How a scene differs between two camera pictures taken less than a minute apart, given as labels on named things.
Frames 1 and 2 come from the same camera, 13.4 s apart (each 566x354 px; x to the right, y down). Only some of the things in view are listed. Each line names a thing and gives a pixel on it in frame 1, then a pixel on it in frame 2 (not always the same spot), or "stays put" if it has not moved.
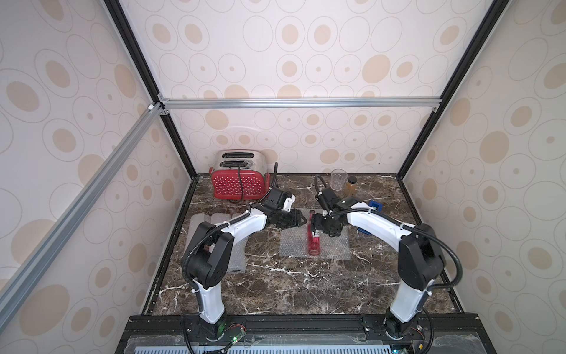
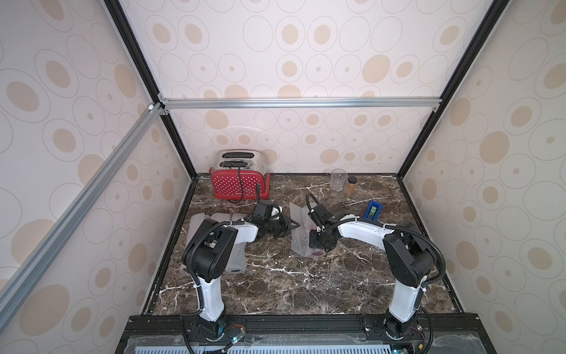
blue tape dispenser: [376, 206] stays put
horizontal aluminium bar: [164, 105] stays put
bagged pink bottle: [196, 220] stays put
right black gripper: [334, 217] to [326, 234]
